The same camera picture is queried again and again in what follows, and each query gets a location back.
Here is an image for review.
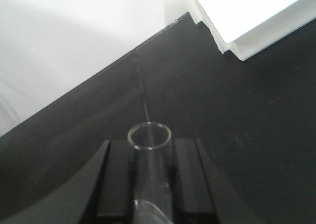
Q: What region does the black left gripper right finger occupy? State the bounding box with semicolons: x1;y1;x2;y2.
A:
172;138;264;224

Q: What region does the left white storage bin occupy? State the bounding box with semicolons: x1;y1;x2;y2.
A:
184;0;316;61

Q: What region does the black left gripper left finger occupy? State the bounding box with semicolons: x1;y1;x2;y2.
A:
1;140;132;224

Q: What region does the clear glass test tube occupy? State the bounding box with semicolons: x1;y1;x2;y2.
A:
127;122;174;224

